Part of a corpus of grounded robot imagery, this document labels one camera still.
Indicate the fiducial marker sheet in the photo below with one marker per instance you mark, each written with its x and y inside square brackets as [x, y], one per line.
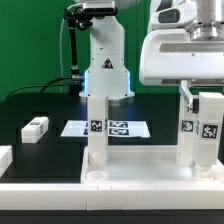
[74, 128]

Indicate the white desk top tray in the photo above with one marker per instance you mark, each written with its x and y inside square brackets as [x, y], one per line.
[146, 165]

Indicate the white left fence block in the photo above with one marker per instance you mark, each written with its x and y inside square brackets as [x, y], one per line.
[6, 158]

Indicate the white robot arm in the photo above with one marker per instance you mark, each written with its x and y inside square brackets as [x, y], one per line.
[106, 74]

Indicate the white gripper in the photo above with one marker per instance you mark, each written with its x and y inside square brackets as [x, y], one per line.
[184, 44]

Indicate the white front fence rail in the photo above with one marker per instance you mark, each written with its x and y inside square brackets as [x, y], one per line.
[87, 197]

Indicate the black camera on stand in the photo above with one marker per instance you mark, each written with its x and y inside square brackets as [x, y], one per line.
[79, 16]

